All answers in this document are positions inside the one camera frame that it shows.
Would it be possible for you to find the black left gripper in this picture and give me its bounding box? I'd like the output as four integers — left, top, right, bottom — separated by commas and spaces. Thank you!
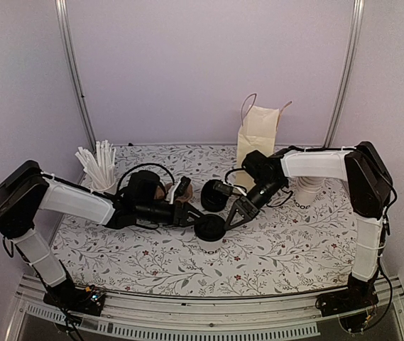
136, 202, 207, 232

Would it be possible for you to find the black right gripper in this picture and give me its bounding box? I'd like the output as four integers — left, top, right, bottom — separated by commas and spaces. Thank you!
223, 180, 283, 233

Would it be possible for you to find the black plastic cup lid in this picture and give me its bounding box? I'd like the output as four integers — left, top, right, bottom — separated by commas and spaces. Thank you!
194, 214, 226, 242

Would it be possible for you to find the white paper coffee cup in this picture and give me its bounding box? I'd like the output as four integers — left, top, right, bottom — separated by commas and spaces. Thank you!
197, 237, 223, 255

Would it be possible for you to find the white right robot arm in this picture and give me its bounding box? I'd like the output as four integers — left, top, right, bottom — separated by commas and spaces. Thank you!
224, 141, 398, 310

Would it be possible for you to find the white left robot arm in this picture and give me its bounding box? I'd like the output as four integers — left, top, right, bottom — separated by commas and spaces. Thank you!
0, 160, 204, 308

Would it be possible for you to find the stack of black lids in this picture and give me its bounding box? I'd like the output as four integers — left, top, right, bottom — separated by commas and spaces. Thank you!
200, 179, 229, 212

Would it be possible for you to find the brown cardboard cup carrier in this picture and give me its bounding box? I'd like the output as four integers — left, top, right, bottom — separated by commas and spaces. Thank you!
154, 184, 193, 203

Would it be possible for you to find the floral patterned table mat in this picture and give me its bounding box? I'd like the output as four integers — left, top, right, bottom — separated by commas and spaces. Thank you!
45, 144, 373, 298

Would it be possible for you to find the stack of white paper cups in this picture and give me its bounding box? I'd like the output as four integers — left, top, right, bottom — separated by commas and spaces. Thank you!
294, 177, 324, 210

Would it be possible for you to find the cream paper bag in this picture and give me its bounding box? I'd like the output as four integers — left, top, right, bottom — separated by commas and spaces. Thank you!
236, 92, 293, 195

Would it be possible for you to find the cup of white straws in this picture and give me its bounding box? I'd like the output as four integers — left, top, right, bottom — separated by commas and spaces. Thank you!
75, 140, 116, 195

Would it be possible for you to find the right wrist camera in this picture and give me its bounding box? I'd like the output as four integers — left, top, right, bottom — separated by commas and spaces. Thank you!
213, 180, 247, 197

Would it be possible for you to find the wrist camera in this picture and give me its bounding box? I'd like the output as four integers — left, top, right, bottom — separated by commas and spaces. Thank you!
213, 180, 247, 197
168, 176, 191, 204

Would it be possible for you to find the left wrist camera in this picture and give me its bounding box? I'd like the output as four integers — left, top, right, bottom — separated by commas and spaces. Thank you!
168, 176, 191, 204

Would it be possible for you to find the metal front rail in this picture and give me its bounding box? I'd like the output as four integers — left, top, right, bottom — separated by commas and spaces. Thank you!
5, 276, 404, 340

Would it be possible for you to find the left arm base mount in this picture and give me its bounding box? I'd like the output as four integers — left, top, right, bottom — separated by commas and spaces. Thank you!
43, 280, 106, 317

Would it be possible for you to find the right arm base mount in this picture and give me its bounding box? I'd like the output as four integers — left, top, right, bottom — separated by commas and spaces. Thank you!
315, 281, 378, 334

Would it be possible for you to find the right aluminium frame post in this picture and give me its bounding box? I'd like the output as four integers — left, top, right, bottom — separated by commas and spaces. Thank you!
323, 0, 365, 147

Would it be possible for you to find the aluminium frame post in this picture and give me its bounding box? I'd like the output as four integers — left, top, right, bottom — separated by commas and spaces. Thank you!
323, 0, 365, 147
55, 0, 96, 150

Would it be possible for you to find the left aluminium frame post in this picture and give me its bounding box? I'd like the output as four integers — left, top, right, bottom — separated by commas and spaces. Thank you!
55, 0, 96, 150

